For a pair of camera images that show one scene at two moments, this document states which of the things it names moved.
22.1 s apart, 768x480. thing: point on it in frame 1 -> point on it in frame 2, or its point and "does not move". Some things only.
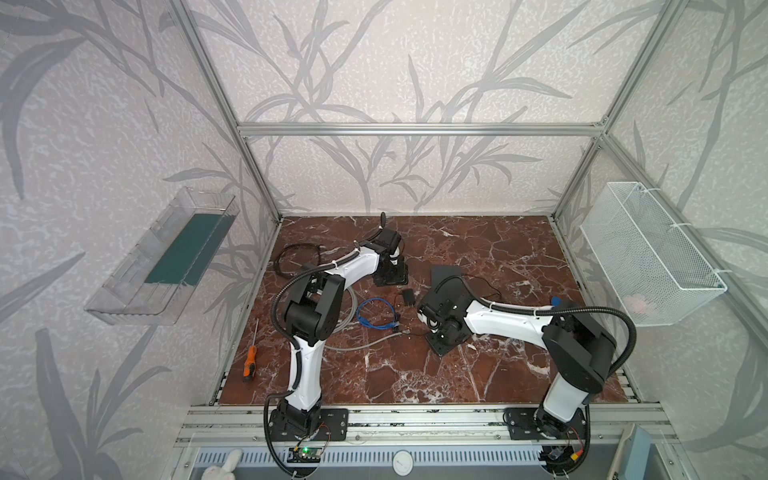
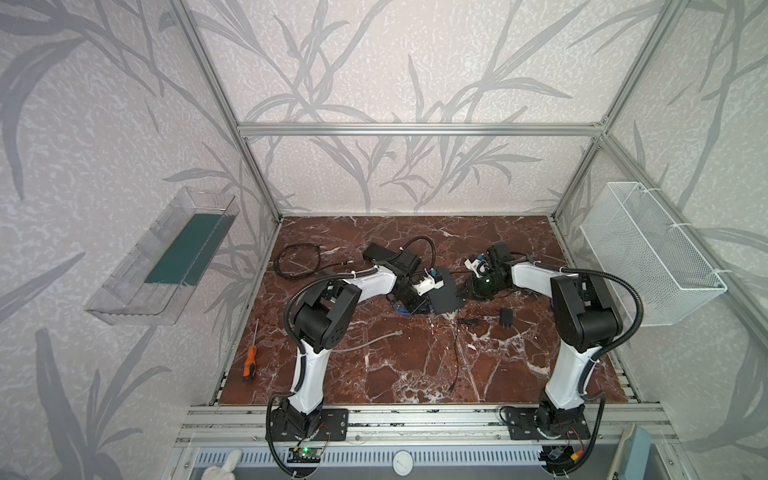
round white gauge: [403, 463] does not move
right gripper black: [440, 342] -> [480, 282]
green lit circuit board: [304, 455] does not move
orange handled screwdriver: [250, 366] does not move
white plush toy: [225, 472] does not move
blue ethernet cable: [373, 326] -> [405, 311]
